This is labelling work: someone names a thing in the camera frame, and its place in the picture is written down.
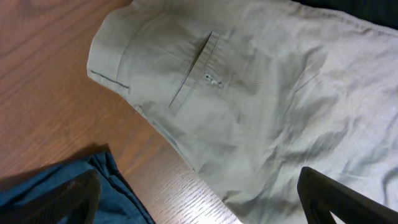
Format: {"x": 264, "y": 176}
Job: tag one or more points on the black garment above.
{"x": 379, "y": 12}

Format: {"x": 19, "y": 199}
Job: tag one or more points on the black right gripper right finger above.
{"x": 322, "y": 198}

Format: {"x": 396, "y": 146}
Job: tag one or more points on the light grey shorts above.
{"x": 249, "y": 92}

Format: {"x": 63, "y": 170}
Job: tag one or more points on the blue shorts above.
{"x": 117, "y": 202}

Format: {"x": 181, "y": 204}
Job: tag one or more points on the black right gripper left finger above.
{"x": 75, "y": 201}

